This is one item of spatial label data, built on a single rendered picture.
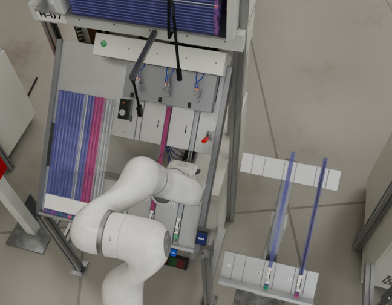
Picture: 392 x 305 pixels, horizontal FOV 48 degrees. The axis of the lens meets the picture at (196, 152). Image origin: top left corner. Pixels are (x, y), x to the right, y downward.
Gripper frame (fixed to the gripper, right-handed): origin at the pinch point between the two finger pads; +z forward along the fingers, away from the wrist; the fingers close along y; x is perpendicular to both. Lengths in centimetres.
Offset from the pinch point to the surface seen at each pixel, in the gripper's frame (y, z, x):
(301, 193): -49, 102, 40
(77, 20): 46, -5, -46
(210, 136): -6.8, 0.0, -12.4
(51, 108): 58, 1, -11
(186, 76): 5.2, 0.3, -32.4
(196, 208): -6.1, -1.9, 16.0
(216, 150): -9.7, 0.9, -7.1
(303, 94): -40, 167, -10
